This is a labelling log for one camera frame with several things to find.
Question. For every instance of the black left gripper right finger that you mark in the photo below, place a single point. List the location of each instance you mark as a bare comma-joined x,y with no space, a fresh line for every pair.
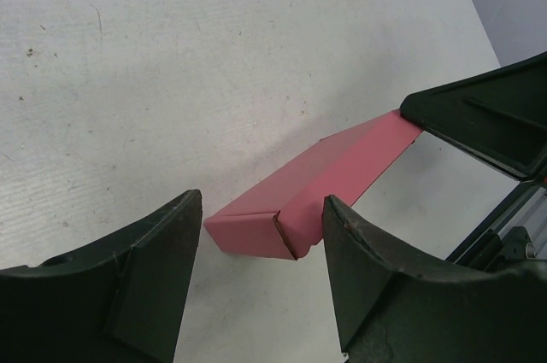
396,303

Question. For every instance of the pink cardboard box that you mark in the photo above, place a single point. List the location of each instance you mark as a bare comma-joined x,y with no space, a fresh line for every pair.
280,217

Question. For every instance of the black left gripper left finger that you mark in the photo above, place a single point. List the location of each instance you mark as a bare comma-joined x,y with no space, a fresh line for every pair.
120,298

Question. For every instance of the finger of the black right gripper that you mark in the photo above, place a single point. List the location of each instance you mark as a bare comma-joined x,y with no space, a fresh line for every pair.
497,117

